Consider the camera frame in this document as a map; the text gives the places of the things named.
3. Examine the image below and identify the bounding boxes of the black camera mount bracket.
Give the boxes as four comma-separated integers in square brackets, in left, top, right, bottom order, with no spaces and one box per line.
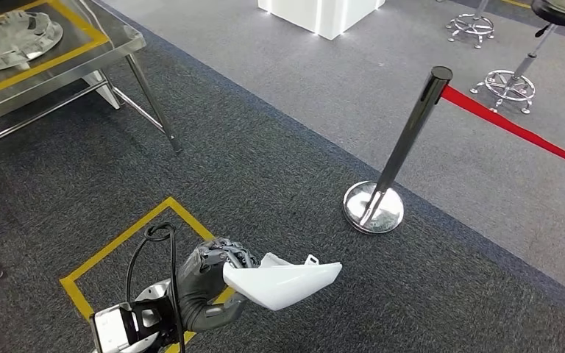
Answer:
[116,297,179,349]

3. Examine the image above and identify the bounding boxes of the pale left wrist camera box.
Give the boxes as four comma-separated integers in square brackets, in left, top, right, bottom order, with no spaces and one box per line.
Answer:
[90,303,135,353]

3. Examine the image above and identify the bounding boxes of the red barrier belt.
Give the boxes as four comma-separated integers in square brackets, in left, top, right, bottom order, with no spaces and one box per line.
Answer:
[439,85,565,175]

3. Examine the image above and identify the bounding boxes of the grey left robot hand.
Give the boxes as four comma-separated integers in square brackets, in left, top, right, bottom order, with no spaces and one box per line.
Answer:
[175,237,264,335]

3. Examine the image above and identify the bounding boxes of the yellow floor tape square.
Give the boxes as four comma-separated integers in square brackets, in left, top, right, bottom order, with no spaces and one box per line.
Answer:
[60,196,237,353]

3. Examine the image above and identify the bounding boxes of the white plastic mirror cover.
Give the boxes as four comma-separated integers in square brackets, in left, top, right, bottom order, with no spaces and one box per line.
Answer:
[222,253,344,313]

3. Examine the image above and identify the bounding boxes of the grey wheel hubcap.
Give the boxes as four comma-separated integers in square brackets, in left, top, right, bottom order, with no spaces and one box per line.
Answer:
[0,10,64,73]

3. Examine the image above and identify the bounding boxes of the white cabinet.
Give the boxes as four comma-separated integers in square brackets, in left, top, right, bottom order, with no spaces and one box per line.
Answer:
[81,69,123,111]

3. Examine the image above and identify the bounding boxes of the stanchion post chrome base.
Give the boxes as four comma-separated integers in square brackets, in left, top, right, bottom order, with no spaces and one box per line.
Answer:
[342,65,454,236]

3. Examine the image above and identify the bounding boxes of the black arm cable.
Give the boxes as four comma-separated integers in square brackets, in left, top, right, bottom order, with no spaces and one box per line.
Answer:
[125,222,187,353]

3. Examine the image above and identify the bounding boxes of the black seat chrome stool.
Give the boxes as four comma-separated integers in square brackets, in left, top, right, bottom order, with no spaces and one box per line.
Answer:
[469,0,565,116]

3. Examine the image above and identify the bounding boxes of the stainless steel workbench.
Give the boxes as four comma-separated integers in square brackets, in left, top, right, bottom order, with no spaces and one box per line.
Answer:
[0,0,183,156]

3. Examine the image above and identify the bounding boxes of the white block with light strips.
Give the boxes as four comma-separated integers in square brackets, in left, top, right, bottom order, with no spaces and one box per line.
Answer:
[257,0,387,41]

